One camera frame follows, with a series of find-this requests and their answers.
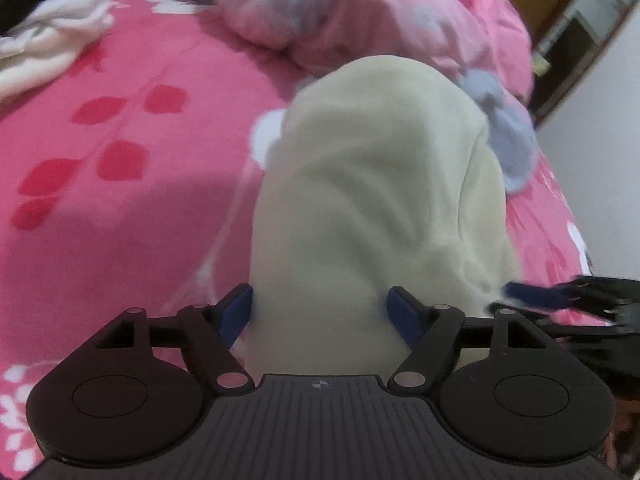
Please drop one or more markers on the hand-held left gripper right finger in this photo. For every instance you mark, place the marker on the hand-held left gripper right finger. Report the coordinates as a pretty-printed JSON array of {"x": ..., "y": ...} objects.
[{"x": 400, "y": 317}]

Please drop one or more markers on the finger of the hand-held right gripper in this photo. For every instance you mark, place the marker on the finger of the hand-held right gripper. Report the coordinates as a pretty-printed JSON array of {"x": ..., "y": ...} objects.
[
  {"x": 585, "y": 329},
  {"x": 535, "y": 294}
]

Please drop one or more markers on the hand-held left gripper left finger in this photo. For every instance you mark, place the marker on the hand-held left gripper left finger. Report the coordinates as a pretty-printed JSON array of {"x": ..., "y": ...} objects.
[{"x": 234, "y": 315}]

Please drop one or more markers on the cream jacket with black trim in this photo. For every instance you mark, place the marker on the cream jacket with black trim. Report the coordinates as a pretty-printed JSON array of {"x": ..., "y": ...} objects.
[{"x": 360, "y": 185}]

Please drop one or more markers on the pink floral bedsheet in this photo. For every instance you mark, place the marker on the pink floral bedsheet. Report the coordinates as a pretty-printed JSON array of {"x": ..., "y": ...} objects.
[{"x": 125, "y": 235}]

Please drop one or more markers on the pink floral duvet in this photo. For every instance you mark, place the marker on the pink floral duvet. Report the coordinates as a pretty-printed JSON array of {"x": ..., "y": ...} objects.
[{"x": 375, "y": 10}]

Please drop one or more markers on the white garment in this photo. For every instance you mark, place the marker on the white garment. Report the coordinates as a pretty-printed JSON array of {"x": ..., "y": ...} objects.
[{"x": 50, "y": 35}]

